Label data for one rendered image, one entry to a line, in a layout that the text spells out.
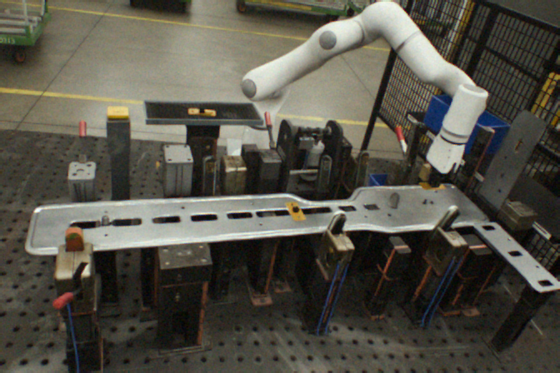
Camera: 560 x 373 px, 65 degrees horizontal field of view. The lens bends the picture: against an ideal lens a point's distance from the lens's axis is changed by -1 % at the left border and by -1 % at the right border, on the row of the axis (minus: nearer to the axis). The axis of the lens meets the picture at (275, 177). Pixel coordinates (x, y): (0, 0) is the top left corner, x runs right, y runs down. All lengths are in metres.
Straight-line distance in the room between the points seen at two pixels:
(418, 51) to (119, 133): 0.92
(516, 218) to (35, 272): 1.52
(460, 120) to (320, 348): 0.78
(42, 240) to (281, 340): 0.70
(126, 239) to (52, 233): 0.18
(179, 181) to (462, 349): 1.01
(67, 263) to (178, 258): 0.24
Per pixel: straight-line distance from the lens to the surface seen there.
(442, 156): 1.44
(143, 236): 1.18
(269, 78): 1.64
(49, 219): 1.26
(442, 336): 1.57
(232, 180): 1.33
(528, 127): 1.61
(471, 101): 1.36
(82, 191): 1.32
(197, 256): 1.09
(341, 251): 1.17
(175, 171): 1.29
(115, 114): 1.40
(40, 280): 1.53
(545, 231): 1.66
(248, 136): 1.81
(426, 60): 1.38
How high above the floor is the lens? 1.78
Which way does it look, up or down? 32 degrees down
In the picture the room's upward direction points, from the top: 11 degrees clockwise
